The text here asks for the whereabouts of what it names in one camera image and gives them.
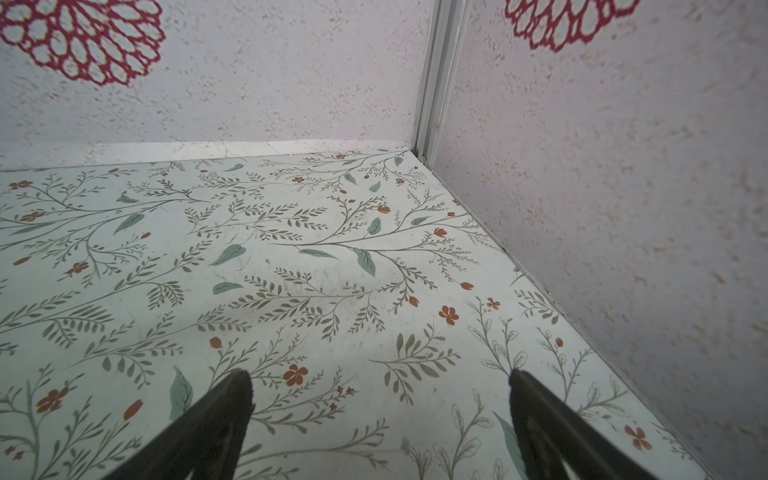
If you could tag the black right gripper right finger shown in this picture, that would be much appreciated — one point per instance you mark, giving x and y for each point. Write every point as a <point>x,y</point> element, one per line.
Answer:
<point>553,442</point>

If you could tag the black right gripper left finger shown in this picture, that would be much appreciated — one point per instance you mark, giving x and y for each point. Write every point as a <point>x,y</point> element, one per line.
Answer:
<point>205,442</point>

